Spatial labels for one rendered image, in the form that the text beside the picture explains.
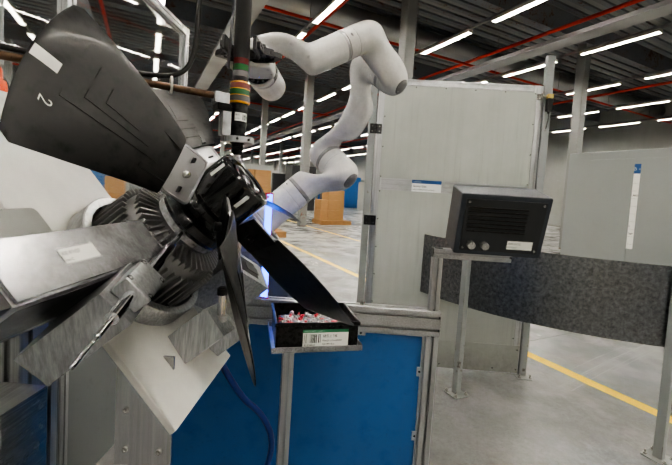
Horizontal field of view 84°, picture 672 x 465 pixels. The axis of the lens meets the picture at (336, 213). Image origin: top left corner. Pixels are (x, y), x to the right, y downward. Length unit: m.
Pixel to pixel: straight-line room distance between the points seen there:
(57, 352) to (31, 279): 0.11
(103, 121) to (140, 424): 0.51
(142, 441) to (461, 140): 2.40
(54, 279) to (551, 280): 2.18
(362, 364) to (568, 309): 1.38
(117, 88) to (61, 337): 0.33
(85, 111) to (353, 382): 1.05
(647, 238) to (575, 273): 4.36
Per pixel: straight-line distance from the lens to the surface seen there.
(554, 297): 2.35
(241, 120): 0.83
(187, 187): 0.69
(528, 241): 1.25
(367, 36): 1.23
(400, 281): 2.69
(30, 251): 0.51
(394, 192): 2.61
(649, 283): 2.41
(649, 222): 6.64
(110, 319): 0.46
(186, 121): 0.87
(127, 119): 0.62
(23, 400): 0.85
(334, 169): 1.42
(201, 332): 0.75
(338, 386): 1.31
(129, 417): 0.82
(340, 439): 1.40
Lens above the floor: 1.21
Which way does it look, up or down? 3 degrees down
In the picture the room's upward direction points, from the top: 4 degrees clockwise
